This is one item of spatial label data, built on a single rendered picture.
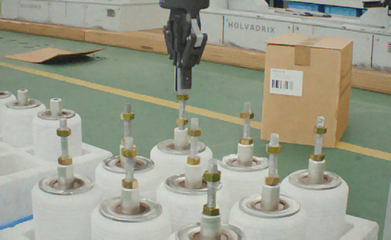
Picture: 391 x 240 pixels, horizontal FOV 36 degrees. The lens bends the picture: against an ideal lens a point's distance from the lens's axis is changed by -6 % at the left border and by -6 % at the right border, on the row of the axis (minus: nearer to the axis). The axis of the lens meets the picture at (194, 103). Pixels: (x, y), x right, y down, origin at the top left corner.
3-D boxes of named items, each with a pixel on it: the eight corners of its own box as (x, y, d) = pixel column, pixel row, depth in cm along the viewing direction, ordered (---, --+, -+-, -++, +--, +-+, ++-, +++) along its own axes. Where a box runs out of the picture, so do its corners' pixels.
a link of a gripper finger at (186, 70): (179, 54, 94) (179, 88, 95) (186, 57, 92) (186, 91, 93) (188, 54, 95) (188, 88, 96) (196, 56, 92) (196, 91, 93)
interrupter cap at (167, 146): (213, 154, 96) (213, 150, 96) (165, 158, 94) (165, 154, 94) (195, 141, 103) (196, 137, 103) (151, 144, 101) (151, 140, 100)
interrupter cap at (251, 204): (312, 210, 74) (313, 205, 74) (267, 226, 70) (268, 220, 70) (270, 193, 80) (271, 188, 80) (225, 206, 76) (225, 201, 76)
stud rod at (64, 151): (68, 173, 81) (66, 117, 79) (70, 176, 80) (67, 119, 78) (61, 174, 80) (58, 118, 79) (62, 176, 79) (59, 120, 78)
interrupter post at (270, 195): (283, 208, 75) (285, 183, 74) (269, 213, 73) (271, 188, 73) (269, 203, 77) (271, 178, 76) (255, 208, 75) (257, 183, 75)
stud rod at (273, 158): (276, 194, 75) (280, 133, 73) (273, 196, 74) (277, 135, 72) (268, 192, 75) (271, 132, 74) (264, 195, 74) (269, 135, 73)
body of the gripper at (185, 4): (151, -19, 95) (151, 41, 97) (170, -18, 87) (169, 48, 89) (197, -20, 98) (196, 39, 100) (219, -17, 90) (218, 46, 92)
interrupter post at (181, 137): (191, 151, 98) (191, 130, 97) (176, 152, 97) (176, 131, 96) (186, 146, 100) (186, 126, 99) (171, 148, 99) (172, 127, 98)
